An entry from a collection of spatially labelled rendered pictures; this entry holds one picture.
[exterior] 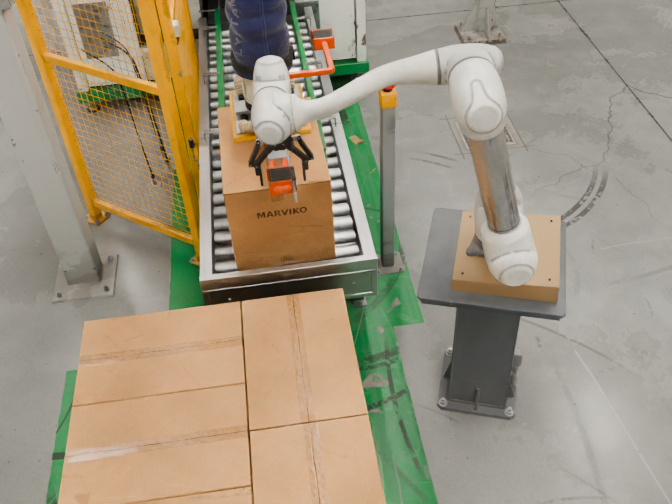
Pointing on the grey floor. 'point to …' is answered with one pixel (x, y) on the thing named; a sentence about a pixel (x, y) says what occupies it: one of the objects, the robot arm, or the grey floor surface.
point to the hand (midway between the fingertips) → (283, 177)
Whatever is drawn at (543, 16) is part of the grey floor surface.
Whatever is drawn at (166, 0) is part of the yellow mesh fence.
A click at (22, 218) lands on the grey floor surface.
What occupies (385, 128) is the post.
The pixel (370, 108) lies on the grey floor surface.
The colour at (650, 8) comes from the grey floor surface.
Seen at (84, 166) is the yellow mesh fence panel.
